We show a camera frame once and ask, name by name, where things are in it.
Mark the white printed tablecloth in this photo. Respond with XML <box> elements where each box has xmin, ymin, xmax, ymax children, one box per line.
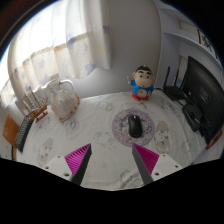
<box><xmin>14</xmin><ymin>89</ymin><xmax>214</xmax><ymax>191</ymax></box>

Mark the black computer mouse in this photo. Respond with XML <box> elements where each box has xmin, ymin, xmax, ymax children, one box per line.
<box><xmin>127</xmin><ymin>114</ymin><xmax>144</xmax><ymax>139</ymax></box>

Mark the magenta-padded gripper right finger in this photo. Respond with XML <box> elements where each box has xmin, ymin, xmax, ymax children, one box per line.
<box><xmin>131</xmin><ymin>143</ymin><xmax>184</xmax><ymax>185</ymax></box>

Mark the black keyboard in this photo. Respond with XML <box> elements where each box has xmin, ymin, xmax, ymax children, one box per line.
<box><xmin>13</xmin><ymin>115</ymin><xmax>34</xmax><ymax>153</ymax></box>

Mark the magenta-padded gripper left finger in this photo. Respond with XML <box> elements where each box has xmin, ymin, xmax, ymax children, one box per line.
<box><xmin>41</xmin><ymin>143</ymin><xmax>93</xmax><ymax>185</ymax></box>

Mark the white star-print curtain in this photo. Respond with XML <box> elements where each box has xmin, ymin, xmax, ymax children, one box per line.
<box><xmin>0</xmin><ymin>0</ymin><xmax>113</xmax><ymax>111</ymax></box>

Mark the framed wall picture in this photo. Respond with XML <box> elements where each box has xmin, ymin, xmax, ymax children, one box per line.
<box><xmin>198</xmin><ymin>29</ymin><xmax>215</xmax><ymax>52</ymax></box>

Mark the white wall shelf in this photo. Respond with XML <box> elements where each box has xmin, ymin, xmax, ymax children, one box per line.
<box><xmin>163</xmin><ymin>29</ymin><xmax>221</xmax><ymax>64</ymax></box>

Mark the large white conch shell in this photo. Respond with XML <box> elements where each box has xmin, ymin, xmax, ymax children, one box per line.
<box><xmin>49</xmin><ymin>78</ymin><xmax>81</xmax><ymax>123</ymax></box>

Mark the black monitor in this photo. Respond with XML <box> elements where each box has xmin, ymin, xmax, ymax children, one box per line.
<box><xmin>181</xmin><ymin>55</ymin><xmax>224</xmax><ymax>145</ymax></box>

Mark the black router with antennas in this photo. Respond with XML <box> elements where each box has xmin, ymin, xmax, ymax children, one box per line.
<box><xmin>162</xmin><ymin>65</ymin><xmax>188</xmax><ymax>102</ymax></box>

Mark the wooden model sailing ship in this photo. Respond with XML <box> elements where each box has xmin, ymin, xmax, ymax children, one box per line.
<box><xmin>21</xmin><ymin>88</ymin><xmax>50</xmax><ymax>124</ymax></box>

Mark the cartoon boy clock figurine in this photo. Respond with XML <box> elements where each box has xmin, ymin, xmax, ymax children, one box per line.
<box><xmin>126</xmin><ymin>64</ymin><xmax>156</xmax><ymax>102</ymax></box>

